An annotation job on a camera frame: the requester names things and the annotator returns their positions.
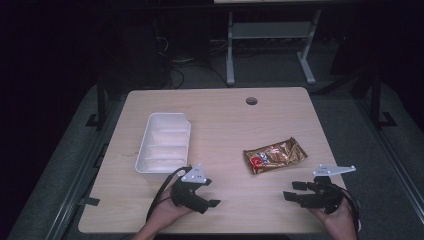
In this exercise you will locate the black metal stand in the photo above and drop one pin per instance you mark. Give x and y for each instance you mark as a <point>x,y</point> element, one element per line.
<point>100,106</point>
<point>377,100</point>

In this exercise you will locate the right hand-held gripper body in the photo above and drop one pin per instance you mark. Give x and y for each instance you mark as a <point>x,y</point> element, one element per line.
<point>325,196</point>

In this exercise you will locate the grey table grommet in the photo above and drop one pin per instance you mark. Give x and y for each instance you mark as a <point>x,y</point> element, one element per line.
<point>251,100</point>

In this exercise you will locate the person's left hand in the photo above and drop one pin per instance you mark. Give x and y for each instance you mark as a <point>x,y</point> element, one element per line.
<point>168,211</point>

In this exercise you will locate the person's right hand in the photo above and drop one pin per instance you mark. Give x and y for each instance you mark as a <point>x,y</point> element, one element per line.
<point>338,221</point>

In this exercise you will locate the black table clamp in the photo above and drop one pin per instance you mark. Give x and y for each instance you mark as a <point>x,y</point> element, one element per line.
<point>90,201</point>

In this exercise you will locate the golden snack packet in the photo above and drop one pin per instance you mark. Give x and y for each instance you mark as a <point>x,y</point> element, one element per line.
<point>275,155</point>

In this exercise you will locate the white metal table frame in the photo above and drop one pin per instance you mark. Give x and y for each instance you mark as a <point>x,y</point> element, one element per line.
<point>271,30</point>

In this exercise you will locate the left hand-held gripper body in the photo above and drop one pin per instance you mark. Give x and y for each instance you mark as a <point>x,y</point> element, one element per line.
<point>185,195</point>

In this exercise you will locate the white plastic bin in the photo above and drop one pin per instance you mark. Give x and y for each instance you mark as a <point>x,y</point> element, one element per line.
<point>165,145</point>

